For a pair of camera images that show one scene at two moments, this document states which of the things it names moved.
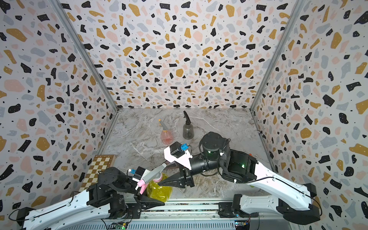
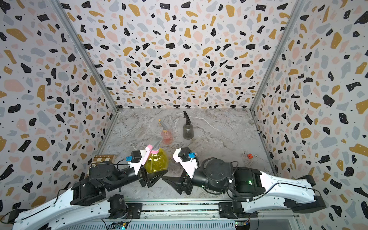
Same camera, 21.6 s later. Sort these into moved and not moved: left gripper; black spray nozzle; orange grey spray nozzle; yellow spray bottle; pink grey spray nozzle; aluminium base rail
Moved: pink grey spray nozzle; yellow spray bottle; left gripper
Not moved: black spray nozzle; aluminium base rail; orange grey spray nozzle
